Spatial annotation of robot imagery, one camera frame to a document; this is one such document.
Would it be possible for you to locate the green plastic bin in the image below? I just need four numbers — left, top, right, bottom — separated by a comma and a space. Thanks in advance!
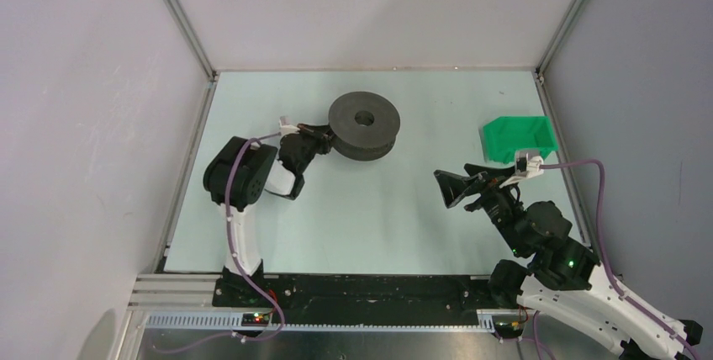
482, 116, 559, 164

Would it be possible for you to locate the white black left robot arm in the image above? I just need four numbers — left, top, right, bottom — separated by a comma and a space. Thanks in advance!
203, 124, 334, 307

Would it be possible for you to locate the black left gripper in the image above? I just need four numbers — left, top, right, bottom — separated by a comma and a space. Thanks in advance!
294, 122, 341, 174

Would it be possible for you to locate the dark grey cable spool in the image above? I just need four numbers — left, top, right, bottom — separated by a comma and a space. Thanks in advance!
328, 91, 401, 161

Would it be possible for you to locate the grey slotted cable duct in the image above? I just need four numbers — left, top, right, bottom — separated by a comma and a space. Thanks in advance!
143, 312, 503, 331

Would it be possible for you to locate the aluminium corner frame post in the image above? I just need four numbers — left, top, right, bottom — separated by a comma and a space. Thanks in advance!
163, 0, 217, 81
535, 0, 589, 77

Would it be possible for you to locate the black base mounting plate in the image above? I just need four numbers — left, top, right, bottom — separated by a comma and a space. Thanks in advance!
212, 273, 518, 327

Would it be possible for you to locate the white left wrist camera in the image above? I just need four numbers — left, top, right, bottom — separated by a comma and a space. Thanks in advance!
279, 116, 300, 137

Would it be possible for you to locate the aluminium corner frame post right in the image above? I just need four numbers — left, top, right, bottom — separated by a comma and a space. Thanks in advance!
535, 0, 589, 77

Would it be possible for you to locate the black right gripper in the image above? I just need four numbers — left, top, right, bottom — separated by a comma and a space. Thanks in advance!
433, 163, 526, 256

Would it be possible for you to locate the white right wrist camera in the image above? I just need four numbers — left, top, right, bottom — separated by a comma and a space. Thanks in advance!
500, 149, 544, 188

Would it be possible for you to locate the aluminium corner frame post left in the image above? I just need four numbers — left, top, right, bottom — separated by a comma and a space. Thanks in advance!
163, 0, 217, 81

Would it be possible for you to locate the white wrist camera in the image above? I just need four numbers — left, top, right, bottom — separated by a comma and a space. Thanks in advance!
279, 116, 300, 137
500, 149, 544, 188

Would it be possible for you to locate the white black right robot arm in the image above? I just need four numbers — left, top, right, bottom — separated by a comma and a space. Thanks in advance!
434, 156, 702, 359

